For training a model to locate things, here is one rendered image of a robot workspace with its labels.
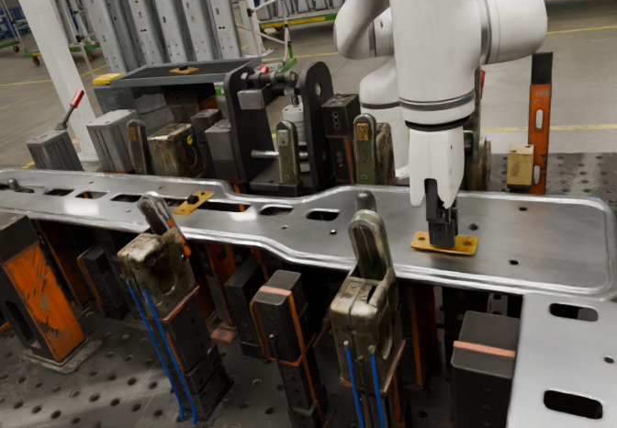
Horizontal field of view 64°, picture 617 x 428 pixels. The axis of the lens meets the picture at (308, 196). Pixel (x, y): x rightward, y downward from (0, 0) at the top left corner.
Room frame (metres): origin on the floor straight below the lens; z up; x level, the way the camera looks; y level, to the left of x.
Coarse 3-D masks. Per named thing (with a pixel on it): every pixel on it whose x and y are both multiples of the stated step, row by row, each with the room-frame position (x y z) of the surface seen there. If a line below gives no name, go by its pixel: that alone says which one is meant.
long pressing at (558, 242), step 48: (0, 192) 1.08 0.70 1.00; (48, 192) 1.03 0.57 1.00; (96, 192) 0.97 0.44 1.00; (144, 192) 0.91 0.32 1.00; (192, 192) 0.87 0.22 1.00; (336, 192) 0.75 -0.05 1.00; (384, 192) 0.72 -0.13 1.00; (480, 192) 0.65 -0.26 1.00; (192, 240) 0.71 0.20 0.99; (240, 240) 0.66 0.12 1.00; (288, 240) 0.63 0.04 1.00; (336, 240) 0.60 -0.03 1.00; (480, 240) 0.54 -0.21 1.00; (528, 240) 0.52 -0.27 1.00; (576, 240) 0.50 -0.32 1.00; (480, 288) 0.45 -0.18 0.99; (528, 288) 0.43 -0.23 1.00; (576, 288) 0.41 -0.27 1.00
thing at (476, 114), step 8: (480, 72) 0.71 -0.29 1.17; (480, 80) 0.71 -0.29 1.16; (480, 88) 0.71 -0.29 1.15; (480, 96) 0.71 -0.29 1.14; (480, 104) 0.71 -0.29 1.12; (472, 112) 0.71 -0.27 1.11; (480, 112) 0.71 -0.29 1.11; (472, 120) 0.71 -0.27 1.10; (464, 128) 0.71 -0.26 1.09; (472, 128) 0.70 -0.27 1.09
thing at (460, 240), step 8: (416, 232) 0.57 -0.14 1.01; (424, 232) 0.57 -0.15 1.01; (416, 240) 0.56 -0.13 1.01; (456, 240) 0.54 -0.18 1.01; (464, 240) 0.53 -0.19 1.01; (472, 240) 0.53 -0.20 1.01; (416, 248) 0.54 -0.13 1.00; (424, 248) 0.54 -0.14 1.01; (432, 248) 0.53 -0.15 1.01; (440, 248) 0.53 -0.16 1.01; (448, 248) 0.52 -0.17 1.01; (456, 248) 0.52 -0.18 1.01; (464, 248) 0.52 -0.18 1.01; (472, 248) 0.51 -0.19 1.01
